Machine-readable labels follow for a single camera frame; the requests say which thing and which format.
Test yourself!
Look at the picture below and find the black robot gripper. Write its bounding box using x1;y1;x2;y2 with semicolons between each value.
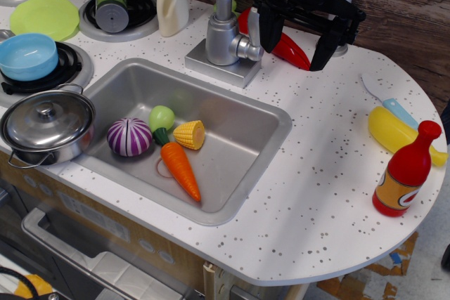
254;0;352;71

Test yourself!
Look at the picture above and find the steel pot lid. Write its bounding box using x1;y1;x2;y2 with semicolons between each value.
1;90;95;150

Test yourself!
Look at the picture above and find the stainless steel pot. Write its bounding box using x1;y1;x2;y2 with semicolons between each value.
1;84;96;169

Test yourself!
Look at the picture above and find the red toy chili pepper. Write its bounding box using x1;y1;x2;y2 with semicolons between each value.
271;32;311;71

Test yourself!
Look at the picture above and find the red white toy piece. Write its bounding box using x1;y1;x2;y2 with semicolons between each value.
238;8;250;36

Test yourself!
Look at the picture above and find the silver toy faucet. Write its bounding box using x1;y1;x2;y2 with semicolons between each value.
185;0;264;88

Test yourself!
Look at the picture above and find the white blue toy knife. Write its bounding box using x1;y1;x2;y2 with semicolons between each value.
361;73;419;129

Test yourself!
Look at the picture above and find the yellow toy banana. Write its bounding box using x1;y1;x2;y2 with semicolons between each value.
368;105;449;167

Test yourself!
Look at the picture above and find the cream plastic detergent bottle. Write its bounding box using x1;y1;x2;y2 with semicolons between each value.
157;0;189;37

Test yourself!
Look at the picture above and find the yellow toy corn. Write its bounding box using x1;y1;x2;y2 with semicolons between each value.
172;120;205;150

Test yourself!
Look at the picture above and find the silver sink basin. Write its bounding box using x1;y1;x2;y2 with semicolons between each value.
77;58;292;226

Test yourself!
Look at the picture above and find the back right stove burner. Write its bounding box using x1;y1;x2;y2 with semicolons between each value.
79;0;158;43

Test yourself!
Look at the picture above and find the green toy vegetable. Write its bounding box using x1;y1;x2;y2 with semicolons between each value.
148;105;175;145

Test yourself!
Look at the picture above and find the orange toy carrot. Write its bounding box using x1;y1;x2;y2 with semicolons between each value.
160;142;201;202

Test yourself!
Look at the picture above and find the red ketchup bottle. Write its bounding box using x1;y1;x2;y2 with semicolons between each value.
372;121;442;217

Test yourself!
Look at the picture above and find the green tin can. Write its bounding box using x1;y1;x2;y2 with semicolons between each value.
95;0;129;33

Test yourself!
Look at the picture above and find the purple toy onion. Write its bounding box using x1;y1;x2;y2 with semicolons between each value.
107;117;153;157

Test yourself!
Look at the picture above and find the front stove burner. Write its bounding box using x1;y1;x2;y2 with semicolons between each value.
1;30;94;107

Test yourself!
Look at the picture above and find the green plastic plate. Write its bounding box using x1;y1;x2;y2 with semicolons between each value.
10;0;80;41

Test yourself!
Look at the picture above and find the light blue plastic bowl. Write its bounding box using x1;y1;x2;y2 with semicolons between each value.
1;33;59;81

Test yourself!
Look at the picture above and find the silver oven door handle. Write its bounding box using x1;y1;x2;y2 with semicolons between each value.
22;208;201;299

